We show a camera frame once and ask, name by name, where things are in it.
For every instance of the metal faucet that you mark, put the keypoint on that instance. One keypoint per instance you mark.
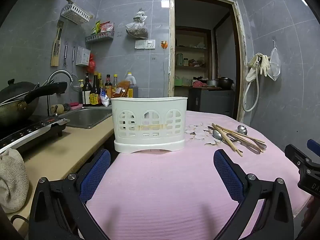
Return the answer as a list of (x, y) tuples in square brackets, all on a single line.
[(60, 73)]

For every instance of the green yellow snack packet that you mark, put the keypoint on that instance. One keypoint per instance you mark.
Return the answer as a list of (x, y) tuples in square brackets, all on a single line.
[(95, 27)]

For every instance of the clear bag of dried goods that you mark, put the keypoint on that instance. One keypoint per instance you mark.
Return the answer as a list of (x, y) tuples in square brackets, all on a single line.
[(137, 27)]

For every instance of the dark soy sauce bottle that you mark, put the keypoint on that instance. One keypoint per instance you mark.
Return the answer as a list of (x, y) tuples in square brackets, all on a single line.
[(86, 92)]

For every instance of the yellow cap clear bottle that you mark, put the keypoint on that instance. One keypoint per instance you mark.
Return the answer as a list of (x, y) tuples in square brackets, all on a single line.
[(115, 81)]

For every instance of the black wok lid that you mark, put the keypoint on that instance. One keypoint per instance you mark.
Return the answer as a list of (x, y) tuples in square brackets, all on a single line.
[(15, 88)]

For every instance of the metal peeler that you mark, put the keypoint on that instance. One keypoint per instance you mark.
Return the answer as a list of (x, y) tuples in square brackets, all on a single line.
[(253, 147)]

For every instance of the black cooking pot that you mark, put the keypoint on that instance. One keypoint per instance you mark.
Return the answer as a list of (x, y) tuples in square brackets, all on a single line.
[(225, 83)]

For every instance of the white box grater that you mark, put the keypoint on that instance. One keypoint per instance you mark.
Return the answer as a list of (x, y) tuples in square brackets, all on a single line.
[(82, 56)]

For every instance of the yellow pump bottle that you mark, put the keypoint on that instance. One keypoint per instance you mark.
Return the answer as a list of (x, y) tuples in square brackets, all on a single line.
[(80, 85)]

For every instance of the metal spoon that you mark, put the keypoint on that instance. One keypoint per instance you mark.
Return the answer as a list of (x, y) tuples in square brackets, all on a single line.
[(217, 135), (242, 129)]

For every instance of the cream rubber gloves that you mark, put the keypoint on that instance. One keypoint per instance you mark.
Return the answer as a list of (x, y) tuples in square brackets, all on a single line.
[(253, 65)]

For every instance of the green canister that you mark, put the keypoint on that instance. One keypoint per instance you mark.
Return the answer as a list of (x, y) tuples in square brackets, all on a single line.
[(179, 59)]

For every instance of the dark bottle yellow label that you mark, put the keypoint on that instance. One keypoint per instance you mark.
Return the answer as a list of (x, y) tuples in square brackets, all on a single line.
[(95, 92)]

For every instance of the slim yellow cap bottle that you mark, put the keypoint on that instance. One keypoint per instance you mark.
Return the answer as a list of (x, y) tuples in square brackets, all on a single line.
[(100, 78)]

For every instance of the white plastic utensil holder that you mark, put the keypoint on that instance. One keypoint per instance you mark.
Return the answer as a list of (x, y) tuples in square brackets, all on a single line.
[(148, 123)]

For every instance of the pink floral cloth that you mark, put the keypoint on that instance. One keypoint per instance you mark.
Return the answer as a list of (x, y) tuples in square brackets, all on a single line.
[(162, 192)]

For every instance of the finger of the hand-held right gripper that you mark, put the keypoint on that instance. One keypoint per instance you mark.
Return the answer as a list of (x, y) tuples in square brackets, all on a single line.
[(314, 147), (296, 156)]

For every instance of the metal pot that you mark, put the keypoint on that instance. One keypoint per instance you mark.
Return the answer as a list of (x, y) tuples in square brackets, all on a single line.
[(211, 82)]

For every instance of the white blue plastic bag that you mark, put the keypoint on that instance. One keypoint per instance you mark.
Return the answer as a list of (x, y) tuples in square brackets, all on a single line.
[(105, 98)]

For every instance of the person's right hand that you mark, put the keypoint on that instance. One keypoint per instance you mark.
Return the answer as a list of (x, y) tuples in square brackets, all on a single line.
[(310, 215)]

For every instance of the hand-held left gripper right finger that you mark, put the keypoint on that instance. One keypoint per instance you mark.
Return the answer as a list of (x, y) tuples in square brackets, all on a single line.
[(227, 175)]

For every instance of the wooden knife holder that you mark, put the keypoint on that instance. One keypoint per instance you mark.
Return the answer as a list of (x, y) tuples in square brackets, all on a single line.
[(56, 55)]

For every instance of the light bamboo chopstick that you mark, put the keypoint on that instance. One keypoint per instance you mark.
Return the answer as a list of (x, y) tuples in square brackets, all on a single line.
[(257, 149), (233, 148), (247, 141), (240, 136)]

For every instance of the black induction cooker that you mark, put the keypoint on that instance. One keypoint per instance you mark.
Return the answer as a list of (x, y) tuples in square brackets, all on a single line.
[(32, 130)]

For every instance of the pink sponge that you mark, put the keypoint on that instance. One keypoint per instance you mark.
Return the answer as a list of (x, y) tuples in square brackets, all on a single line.
[(76, 105)]

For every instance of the orange wall hook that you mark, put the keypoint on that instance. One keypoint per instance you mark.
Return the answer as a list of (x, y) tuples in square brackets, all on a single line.
[(164, 44)]

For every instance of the white wall socket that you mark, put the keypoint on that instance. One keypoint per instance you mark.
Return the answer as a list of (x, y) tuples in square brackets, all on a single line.
[(145, 44)]

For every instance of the steel sink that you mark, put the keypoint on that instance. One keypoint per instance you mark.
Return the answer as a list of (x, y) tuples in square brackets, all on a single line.
[(87, 117)]

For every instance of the red cap sauce bottle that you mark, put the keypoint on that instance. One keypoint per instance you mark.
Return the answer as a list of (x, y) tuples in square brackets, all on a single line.
[(108, 87)]

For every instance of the grey wall shelf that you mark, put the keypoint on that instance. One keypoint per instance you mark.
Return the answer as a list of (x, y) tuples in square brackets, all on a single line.
[(100, 37)]

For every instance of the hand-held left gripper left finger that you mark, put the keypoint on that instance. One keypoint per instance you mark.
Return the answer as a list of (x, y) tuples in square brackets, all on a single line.
[(96, 172)]

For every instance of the black wok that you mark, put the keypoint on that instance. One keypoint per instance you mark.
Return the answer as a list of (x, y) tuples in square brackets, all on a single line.
[(15, 112)]

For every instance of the steel wool scrubber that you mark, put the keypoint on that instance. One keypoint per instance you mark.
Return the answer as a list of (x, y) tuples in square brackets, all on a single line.
[(66, 107)]

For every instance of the red cloth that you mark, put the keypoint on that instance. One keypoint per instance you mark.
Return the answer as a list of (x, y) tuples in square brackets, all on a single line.
[(198, 84)]

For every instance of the red plastic bag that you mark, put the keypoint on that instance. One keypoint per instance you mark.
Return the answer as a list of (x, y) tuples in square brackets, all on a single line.
[(91, 63)]

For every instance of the beige towel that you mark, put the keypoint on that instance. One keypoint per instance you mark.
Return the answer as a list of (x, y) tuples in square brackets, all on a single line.
[(12, 180)]

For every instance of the wooden shelf unit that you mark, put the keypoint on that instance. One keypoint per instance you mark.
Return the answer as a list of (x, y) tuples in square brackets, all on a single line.
[(192, 47)]

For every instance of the green box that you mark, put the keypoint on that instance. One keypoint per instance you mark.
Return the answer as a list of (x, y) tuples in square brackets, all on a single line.
[(178, 82)]

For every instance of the cooking oil jug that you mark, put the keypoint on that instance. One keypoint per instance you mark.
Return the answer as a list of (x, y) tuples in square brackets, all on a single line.
[(132, 85)]

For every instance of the white wall basket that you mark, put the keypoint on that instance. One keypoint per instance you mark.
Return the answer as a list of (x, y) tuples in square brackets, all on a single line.
[(75, 12)]

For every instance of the wooden door frame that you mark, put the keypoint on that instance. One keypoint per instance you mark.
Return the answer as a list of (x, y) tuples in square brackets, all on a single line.
[(171, 55)]

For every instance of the clear plastic bag on hook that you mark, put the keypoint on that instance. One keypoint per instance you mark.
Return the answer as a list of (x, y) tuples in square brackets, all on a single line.
[(275, 65)]

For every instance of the grey cabinet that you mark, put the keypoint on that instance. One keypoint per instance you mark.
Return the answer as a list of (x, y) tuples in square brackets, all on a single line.
[(212, 102)]

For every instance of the glass jar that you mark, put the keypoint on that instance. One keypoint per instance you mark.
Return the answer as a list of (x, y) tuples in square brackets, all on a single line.
[(185, 62)]

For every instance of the red snack packet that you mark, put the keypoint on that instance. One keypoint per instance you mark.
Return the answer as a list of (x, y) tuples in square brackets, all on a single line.
[(107, 26)]

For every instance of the dark wooden chopstick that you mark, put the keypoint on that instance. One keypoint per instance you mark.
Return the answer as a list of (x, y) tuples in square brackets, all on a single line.
[(250, 137), (238, 152)]

